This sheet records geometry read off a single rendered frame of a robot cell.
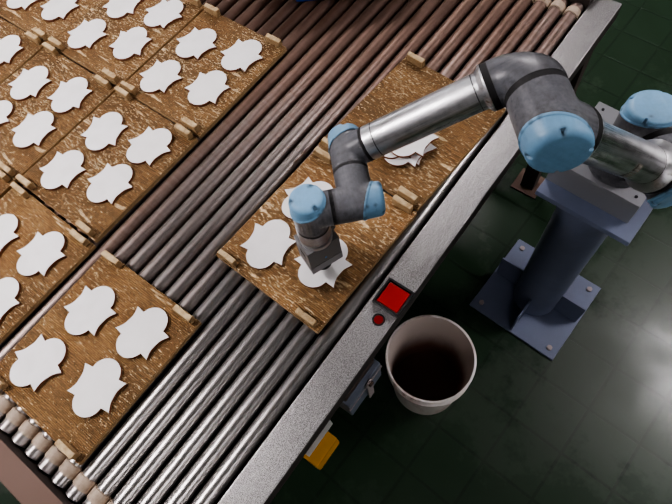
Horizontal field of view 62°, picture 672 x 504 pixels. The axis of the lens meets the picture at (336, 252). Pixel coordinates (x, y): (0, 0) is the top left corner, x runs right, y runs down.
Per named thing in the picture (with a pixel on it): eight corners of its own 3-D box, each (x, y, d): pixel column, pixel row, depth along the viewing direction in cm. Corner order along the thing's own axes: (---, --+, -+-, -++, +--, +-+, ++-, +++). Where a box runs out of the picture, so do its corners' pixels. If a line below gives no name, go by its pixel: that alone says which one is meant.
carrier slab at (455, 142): (505, 112, 158) (506, 108, 156) (417, 211, 146) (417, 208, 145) (406, 59, 170) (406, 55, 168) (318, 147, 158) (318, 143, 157)
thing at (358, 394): (386, 379, 152) (385, 362, 136) (356, 421, 148) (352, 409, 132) (353, 356, 156) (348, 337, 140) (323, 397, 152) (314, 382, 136)
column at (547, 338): (600, 289, 227) (707, 168, 149) (551, 361, 216) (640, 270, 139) (518, 239, 240) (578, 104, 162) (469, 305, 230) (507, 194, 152)
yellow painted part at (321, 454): (340, 442, 151) (331, 429, 130) (320, 470, 149) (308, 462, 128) (317, 424, 154) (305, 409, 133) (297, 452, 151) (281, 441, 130)
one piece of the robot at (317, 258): (318, 198, 124) (326, 232, 139) (283, 218, 123) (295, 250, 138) (341, 229, 120) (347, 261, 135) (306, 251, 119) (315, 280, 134)
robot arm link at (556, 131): (693, 135, 124) (541, 58, 95) (723, 191, 118) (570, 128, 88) (643, 164, 133) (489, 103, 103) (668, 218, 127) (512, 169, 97)
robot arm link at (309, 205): (330, 210, 108) (287, 217, 108) (336, 236, 118) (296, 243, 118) (325, 176, 111) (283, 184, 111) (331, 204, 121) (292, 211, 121)
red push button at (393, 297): (410, 296, 137) (410, 294, 135) (396, 315, 135) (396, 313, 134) (390, 283, 139) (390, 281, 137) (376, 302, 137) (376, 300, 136)
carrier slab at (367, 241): (417, 215, 146) (417, 212, 144) (318, 334, 134) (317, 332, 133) (316, 152, 158) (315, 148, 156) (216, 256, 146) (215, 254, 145)
